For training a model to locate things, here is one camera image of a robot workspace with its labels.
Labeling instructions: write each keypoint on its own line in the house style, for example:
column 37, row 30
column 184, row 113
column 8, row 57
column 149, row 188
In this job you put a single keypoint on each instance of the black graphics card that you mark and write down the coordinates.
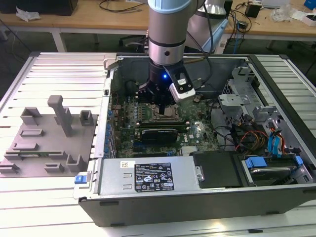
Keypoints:
column 159, row 135

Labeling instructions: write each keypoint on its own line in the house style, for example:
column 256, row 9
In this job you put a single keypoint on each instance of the grey parts rack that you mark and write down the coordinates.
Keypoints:
column 49, row 148

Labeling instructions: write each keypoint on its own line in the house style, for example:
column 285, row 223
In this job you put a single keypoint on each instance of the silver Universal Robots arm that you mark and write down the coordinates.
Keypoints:
column 168, row 32

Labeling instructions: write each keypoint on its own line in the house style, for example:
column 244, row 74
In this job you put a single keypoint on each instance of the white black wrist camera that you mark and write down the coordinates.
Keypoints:
column 184, row 95

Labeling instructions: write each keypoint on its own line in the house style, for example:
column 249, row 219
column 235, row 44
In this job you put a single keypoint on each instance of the hard disk blue carrier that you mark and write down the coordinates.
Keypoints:
column 269, row 174

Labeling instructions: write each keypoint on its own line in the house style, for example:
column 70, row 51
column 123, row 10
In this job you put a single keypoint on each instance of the blue case latch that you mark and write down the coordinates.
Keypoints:
column 80, row 179

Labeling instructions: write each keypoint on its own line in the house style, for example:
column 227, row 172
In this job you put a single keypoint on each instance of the open dark PC case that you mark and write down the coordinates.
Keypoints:
column 172, row 209

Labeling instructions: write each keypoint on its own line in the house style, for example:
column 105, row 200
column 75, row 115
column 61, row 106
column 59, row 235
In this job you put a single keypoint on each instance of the round coin battery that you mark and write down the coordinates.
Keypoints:
column 197, row 100

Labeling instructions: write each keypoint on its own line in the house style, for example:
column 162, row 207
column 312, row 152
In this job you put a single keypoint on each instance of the crumpled white plastic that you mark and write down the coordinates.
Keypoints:
column 27, row 14

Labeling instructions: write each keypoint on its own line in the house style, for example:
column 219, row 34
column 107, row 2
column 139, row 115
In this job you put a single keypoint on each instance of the grey flat device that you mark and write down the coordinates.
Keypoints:
column 274, row 2

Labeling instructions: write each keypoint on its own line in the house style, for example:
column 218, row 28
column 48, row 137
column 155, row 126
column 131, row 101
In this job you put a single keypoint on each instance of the blue box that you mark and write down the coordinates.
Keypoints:
column 311, row 4

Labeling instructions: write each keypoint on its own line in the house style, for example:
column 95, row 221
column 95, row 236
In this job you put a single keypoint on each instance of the black power adapter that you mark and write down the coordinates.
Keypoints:
column 252, row 11

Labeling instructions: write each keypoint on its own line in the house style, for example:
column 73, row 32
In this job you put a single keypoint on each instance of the white paper sheet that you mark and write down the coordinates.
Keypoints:
column 298, row 15

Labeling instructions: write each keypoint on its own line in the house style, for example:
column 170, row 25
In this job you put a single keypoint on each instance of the black plastic shroud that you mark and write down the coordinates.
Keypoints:
column 214, row 170

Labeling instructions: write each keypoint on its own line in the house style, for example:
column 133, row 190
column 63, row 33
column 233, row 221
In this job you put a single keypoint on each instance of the silver power supply unit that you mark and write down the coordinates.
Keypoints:
column 118, row 177

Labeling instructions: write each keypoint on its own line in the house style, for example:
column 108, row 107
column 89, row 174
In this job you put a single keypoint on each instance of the small white box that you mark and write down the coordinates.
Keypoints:
column 311, row 19

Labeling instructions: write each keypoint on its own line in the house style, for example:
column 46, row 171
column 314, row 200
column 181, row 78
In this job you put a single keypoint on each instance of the large black box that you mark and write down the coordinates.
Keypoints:
column 37, row 6

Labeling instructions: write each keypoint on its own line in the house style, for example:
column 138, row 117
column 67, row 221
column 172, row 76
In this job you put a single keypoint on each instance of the clear plastic bag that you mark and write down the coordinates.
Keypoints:
column 281, row 13

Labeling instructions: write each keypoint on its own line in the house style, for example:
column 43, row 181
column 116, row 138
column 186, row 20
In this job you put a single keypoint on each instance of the silver metal drive cage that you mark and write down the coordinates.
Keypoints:
column 237, row 98

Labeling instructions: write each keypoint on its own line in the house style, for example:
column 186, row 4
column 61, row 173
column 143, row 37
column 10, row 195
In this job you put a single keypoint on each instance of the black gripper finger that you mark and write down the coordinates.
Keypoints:
column 146, row 93

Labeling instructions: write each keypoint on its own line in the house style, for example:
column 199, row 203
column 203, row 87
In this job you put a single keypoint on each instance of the silver chipset heatsink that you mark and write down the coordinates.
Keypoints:
column 189, row 149

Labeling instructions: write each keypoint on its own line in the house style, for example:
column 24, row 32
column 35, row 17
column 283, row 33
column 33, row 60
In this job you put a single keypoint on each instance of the green motherboard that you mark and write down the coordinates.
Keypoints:
column 197, row 118

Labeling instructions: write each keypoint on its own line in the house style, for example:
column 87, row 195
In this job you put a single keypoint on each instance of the long wooden desk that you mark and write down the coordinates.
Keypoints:
column 74, row 14

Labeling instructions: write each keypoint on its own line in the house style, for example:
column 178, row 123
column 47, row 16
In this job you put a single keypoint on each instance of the small blue black device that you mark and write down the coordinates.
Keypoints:
column 242, row 25

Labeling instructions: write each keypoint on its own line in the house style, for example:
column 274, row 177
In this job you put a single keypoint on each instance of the CPU socket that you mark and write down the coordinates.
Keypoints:
column 155, row 118

